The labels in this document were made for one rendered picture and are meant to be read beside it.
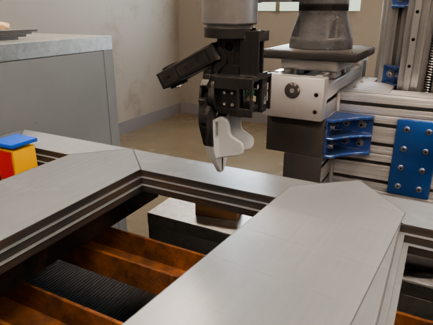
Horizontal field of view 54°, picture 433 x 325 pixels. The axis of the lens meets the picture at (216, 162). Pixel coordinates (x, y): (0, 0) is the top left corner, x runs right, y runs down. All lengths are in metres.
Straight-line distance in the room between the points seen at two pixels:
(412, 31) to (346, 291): 0.74
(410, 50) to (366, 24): 2.99
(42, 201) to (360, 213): 0.47
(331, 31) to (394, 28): 0.22
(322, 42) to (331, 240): 0.57
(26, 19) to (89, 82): 2.09
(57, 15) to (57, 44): 2.32
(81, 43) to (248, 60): 0.79
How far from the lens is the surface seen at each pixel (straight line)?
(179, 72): 0.62
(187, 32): 4.76
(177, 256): 0.78
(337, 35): 1.04
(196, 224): 0.94
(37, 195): 0.72
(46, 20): 3.49
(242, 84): 0.56
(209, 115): 0.59
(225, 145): 0.61
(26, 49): 1.17
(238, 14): 0.57
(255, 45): 0.57
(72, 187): 0.74
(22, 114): 1.17
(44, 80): 1.21
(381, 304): 0.47
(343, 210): 0.64
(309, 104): 0.91
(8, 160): 0.90
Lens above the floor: 1.13
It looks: 20 degrees down
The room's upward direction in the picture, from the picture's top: straight up
